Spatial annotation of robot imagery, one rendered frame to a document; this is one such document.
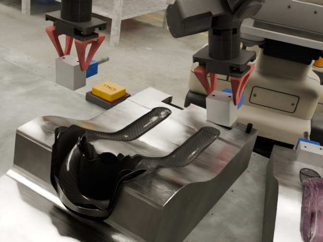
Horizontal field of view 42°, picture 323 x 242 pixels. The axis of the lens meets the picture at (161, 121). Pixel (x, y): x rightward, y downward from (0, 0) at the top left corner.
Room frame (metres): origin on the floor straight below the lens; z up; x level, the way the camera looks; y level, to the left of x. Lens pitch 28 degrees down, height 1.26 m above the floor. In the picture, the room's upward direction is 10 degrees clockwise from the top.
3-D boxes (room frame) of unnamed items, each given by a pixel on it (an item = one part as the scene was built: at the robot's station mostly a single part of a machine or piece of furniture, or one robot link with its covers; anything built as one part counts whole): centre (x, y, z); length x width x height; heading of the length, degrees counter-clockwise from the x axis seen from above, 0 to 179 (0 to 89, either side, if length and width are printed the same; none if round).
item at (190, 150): (0.58, 0.02, 0.92); 0.35 x 0.16 x 0.09; 152
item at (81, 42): (0.77, 0.18, 0.99); 0.07 x 0.07 x 0.09; 62
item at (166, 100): (0.80, -0.03, 0.87); 0.05 x 0.05 x 0.04; 62
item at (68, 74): (0.81, 0.17, 0.93); 0.13 x 0.05 x 0.05; 151
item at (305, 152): (0.76, -0.31, 0.86); 0.13 x 0.05 x 0.05; 170
